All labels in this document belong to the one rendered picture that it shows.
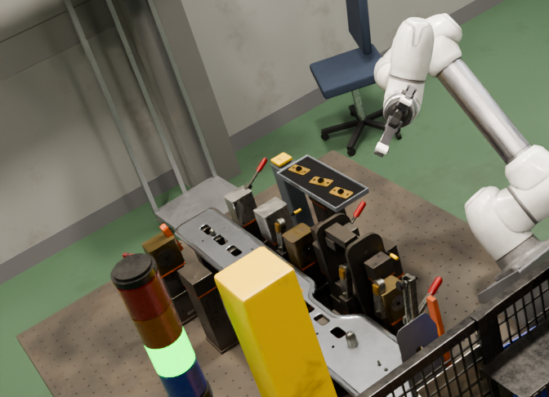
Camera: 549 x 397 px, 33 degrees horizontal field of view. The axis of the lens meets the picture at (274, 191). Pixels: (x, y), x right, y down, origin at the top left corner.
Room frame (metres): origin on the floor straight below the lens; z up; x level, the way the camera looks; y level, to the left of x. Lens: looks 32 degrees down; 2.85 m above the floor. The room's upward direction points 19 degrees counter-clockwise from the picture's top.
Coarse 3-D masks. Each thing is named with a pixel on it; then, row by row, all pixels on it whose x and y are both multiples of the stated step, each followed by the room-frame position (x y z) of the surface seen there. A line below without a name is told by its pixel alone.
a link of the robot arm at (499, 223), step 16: (480, 192) 2.49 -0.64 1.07; (496, 192) 2.47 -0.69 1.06; (480, 208) 2.44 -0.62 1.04; (496, 208) 2.42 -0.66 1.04; (512, 208) 2.40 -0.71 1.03; (480, 224) 2.42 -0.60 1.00; (496, 224) 2.39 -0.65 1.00; (512, 224) 2.37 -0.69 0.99; (528, 224) 2.37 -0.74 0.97; (480, 240) 2.41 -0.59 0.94; (496, 240) 2.37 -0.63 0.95; (512, 240) 2.35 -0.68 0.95; (496, 256) 2.36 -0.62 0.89
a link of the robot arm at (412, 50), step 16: (400, 32) 2.33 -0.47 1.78; (416, 32) 2.30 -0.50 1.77; (432, 32) 2.31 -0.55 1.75; (400, 48) 2.30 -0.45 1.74; (416, 48) 2.28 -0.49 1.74; (432, 48) 2.30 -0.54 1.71; (384, 64) 2.76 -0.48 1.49; (400, 64) 2.28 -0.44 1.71; (416, 64) 2.27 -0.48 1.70; (384, 80) 2.63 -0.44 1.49; (416, 80) 2.26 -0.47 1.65
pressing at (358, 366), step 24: (216, 216) 2.97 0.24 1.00; (192, 240) 2.87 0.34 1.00; (240, 240) 2.77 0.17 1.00; (216, 264) 2.68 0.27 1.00; (288, 264) 2.53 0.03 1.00; (312, 288) 2.37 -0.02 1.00; (312, 312) 2.26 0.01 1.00; (360, 336) 2.08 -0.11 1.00; (384, 336) 2.05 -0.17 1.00; (336, 360) 2.02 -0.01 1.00; (360, 360) 1.99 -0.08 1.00; (384, 360) 1.95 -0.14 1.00; (360, 384) 1.90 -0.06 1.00
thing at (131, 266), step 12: (120, 264) 1.20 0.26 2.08; (132, 264) 1.19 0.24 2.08; (144, 264) 1.18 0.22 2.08; (156, 264) 1.18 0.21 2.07; (120, 276) 1.17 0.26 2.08; (132, 276) 1.16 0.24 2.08; (144, 276) 1.15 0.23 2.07; (120, 288) 1.16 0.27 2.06; (132, 288) 1.15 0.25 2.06; (204, 396) 1.16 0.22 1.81
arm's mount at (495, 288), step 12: (540, 252) 2.27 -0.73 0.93; (528, 264) 2.22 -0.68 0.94; (516, 276) 2.21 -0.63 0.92; (492, 288) 2.32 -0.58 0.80; (504, 288) 2.27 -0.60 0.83; (480, 300) 2.39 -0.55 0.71; (528, 300) 2.21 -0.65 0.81; (540, 300) 2.23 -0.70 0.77; (528, 312) 2.20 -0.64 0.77; (540, 312) 2.22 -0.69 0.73
